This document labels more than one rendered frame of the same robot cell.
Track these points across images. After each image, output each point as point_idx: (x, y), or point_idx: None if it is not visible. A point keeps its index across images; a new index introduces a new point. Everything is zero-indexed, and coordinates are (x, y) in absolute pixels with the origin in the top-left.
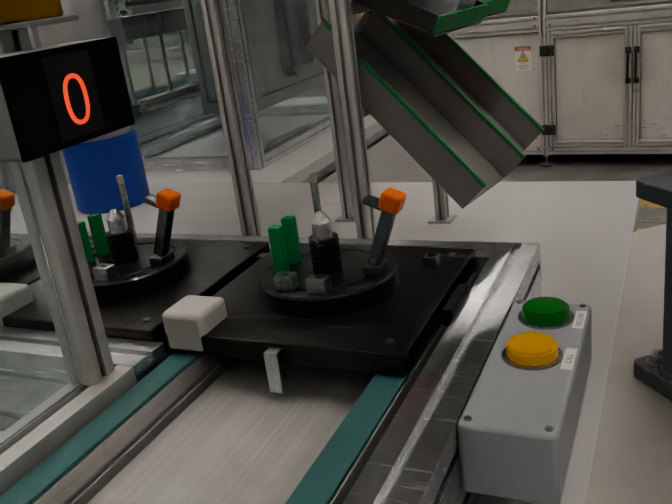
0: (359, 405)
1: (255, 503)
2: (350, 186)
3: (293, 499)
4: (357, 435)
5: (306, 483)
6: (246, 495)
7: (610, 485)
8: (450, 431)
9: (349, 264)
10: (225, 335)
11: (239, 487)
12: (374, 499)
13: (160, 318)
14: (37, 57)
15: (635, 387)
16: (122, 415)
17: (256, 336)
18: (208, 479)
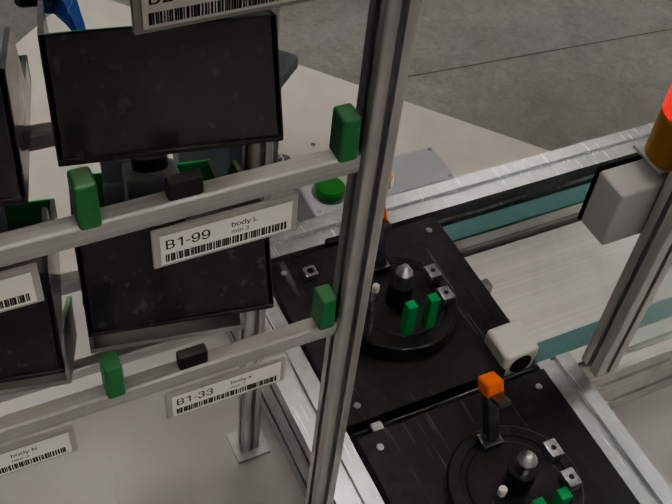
0: (470, 232)
1: (543, 254)
2: None
3: (543, 210)
4: (489, 217)
5: (532, 212)
6: (544, 261)
7: None
8: (463, 176)
9: (379, 292)
10: (502, 316)
11: (544, 268)
12: (523, 174)
13: (528, 379)
14: None
15: None
16: (589, 327)
17: (486, 298)
18: (555, 284)
